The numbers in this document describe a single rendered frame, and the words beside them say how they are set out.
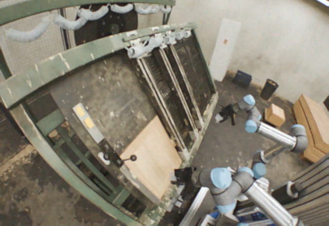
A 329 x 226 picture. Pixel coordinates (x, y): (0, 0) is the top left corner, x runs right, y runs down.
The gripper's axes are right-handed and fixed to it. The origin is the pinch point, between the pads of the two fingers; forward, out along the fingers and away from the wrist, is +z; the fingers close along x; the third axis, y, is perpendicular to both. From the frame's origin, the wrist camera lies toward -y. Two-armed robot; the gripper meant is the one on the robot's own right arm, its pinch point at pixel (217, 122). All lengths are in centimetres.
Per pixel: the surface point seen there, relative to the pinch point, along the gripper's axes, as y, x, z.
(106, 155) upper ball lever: 35, 78, 1
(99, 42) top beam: 84, 53, -16
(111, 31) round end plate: 122, 16, 8
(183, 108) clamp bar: 26.0, -5.3, 23.8
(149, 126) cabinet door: 33, 38, 21
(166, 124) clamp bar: 25.9, 23.5, 22.3
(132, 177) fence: 15, 70, 25
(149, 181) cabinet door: 2, 61, 35
